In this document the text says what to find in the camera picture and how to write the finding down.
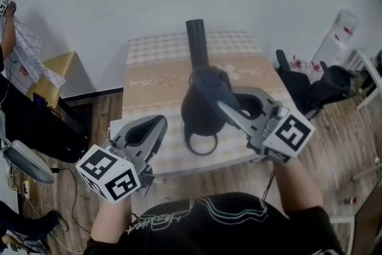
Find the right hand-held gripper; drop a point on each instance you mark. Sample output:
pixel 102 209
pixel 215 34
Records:
pixel 291 134

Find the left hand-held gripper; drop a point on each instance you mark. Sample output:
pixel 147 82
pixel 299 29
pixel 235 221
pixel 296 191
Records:
pixel 107 173

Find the black lamp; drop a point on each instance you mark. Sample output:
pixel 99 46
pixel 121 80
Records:
pixel 198 110

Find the person's left forearm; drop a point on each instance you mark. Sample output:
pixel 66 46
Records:
pixel 109 218

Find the person's right forearm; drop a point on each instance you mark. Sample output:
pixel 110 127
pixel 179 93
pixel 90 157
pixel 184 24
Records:
pixel 298 185

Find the white grid-pattern cloth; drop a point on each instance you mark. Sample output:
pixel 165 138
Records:
pixel 28 53

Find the beige checked tablecloth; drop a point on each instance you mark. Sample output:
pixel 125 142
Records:
pixel 155 80

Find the black chair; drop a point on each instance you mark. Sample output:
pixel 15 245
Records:
pixel 316 89

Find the white water dispenser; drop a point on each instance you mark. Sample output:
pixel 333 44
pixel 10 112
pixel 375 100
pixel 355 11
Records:
pixel 337 38

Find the person's black printed shirt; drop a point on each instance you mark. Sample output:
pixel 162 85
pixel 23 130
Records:
pixel 226 230

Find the yellow table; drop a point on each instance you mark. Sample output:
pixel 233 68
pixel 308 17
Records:
pixel 58 68

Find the black desk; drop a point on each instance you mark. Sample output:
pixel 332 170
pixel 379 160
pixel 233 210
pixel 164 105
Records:
pixel 35 125

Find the phone with blue screen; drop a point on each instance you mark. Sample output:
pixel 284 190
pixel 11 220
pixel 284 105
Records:
pixel 39 100

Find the white metal rack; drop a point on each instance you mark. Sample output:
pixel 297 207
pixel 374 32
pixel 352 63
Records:
pixel 368 74

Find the white power strip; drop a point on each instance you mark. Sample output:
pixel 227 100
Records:
pixel 26 189

